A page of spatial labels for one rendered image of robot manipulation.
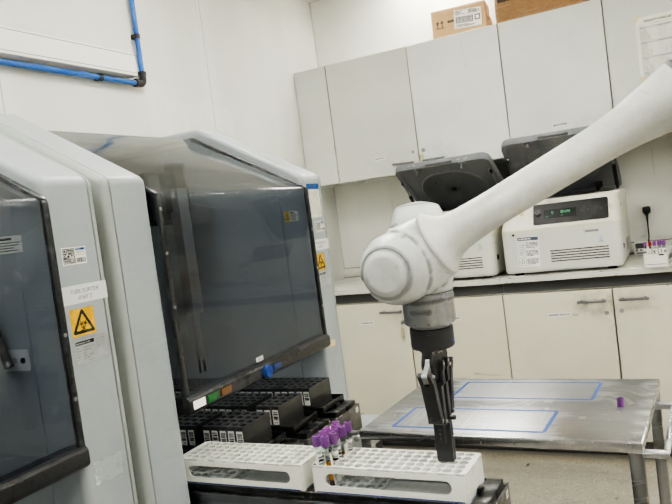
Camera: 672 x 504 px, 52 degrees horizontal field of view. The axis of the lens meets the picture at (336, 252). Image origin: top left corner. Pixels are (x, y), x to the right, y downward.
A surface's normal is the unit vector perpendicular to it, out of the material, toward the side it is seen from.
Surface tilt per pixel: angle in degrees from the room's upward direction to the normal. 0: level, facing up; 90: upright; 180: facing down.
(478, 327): 90
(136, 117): 90
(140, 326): 90
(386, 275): 94
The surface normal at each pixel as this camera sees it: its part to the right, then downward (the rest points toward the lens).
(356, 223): -0.45, 0.11
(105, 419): 0.88, -0.09
